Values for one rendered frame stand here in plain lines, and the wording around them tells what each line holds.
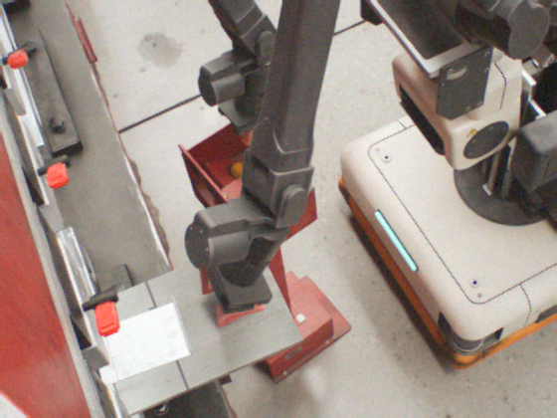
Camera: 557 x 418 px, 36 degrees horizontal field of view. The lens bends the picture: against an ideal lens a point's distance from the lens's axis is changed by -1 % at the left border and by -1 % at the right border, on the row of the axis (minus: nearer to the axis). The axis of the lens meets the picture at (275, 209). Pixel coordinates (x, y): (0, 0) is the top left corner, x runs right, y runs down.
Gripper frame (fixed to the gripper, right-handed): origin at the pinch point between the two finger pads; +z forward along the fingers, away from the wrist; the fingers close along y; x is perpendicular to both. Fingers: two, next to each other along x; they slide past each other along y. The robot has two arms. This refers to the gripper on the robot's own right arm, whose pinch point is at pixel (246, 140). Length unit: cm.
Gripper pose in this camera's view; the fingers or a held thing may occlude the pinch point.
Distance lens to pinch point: 162.3
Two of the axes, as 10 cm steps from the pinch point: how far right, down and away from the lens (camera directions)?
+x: 6.0, 6.6, -4.5
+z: -1.1, 6.2, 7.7
